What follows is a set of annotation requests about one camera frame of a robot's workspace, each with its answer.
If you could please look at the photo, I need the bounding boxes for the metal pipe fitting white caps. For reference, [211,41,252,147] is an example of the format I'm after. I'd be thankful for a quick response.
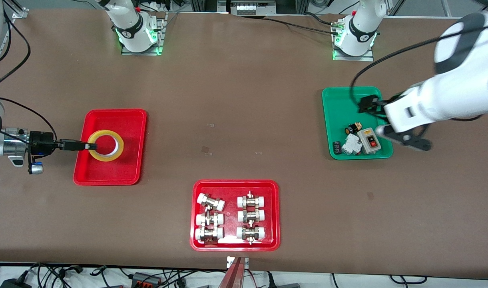
[197,193,226,212]
[237,209,266,224]
[195,226,225,244]
[195,212,225,227]
[237,191,266,208]
[236,225,266,245]

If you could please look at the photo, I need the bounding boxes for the aluminium frame rack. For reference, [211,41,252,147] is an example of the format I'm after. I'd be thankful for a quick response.
[190,0,309,15]

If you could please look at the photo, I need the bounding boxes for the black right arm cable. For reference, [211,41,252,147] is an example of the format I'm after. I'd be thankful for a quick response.
[0,7,59,141]

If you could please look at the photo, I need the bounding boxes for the reddish camera stand post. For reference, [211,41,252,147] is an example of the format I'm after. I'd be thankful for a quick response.
[218,258,244,288]

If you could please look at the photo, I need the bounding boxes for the yellow tape roll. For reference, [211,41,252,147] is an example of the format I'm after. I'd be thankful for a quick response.
[87,130,125,162]

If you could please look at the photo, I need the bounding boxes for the aluminium stand bracket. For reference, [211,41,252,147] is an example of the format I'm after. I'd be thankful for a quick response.
[227,256,249,270]

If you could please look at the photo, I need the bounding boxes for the black power adapter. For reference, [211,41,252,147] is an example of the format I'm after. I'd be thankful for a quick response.
[0,278,32,288]

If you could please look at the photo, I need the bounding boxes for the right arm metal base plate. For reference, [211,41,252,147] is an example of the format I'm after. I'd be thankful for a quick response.
[121,12,167,56]

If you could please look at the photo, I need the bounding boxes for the white circuit breaker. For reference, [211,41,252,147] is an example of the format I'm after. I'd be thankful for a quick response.
[341,133,363,156]

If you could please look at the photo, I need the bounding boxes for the aluminium profile rail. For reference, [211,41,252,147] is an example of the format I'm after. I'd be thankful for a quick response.
[0,0,29,78]

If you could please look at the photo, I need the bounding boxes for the grey on-off switch box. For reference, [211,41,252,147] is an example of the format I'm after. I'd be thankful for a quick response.
[357,127,382,155]

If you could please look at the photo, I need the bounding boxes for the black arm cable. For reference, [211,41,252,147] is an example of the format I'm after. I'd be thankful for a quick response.
[350,24,488,120]
[0,7,59,141]

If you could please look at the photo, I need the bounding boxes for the black table cable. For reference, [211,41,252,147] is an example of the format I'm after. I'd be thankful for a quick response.
[264,18,337,35]
[303,12,340,28]

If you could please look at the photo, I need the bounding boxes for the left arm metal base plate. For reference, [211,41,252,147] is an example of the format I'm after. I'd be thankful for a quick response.
[333,38,374,62]

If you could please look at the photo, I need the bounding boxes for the green plastic tray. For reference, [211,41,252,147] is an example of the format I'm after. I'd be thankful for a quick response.
[322,86,394,160]

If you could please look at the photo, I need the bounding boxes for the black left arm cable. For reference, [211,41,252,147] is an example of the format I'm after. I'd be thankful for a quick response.
[350,24,488,120]

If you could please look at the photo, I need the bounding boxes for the empty red plastic tray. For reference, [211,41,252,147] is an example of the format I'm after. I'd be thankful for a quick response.
[73,109,147,186]

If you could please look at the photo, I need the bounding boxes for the white terminal block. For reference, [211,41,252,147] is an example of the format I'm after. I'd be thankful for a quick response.
[236,2,267,16]

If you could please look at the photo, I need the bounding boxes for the red tray with fittings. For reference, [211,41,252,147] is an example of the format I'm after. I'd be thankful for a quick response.
[190,179,281,252]

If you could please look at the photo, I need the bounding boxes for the grey connector box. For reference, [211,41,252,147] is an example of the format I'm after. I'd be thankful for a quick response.
[130,272,163,287]

